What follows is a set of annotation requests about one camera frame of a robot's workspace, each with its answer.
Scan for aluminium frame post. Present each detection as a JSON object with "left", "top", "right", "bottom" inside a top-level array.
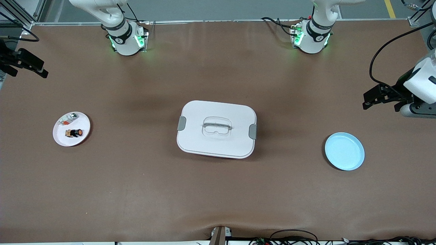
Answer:
[{"left": 0, "top": 0, "right": 46, "bottom": 31}]

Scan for aluminium table edge rail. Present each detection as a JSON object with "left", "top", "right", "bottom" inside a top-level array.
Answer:
[{"left": 20, "top": 19, "right": 421, "bottom": 28}]

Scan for light blue round plate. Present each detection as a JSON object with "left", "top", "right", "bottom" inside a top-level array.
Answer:
[{"left": 324, "top": 132, "right": 365, "bottom": 171}]

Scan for white lidded storage box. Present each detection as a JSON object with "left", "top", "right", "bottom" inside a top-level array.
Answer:
[{"left": 176, "top": 100, "right": 258, "bottom": 159}]

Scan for black left base cables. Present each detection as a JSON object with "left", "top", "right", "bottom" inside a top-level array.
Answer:
[{"left": 261, "top": 16, "right": 300, "bottom": 37}]

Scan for brown table cover mat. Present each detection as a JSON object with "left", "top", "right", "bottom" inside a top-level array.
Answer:
[{"left": 0, "top": 20, "right": 436, "bottom": 243}]

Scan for tangled black cable bundle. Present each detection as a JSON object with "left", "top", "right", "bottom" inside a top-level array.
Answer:
[{"left": 249, "top": 229, "right": 436, "bottom": 245}]

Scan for black right base cable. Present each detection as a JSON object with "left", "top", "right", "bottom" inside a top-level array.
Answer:
[{"left": 116, "top": 3, "right": 149, "bottom": 24}]

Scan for small silver red switch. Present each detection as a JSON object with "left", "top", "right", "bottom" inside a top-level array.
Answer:
[{"left": 57, "top": 113, "right": 79, "bottom": 127}]

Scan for white round plate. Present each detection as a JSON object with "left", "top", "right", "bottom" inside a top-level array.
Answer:
[{"left": 53, "top": 112, "right": 91, "bottom": 147}]

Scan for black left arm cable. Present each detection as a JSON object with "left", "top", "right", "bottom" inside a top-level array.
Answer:
[{"left": 369, "top": 21, "right": 436, "bottom": 101}]

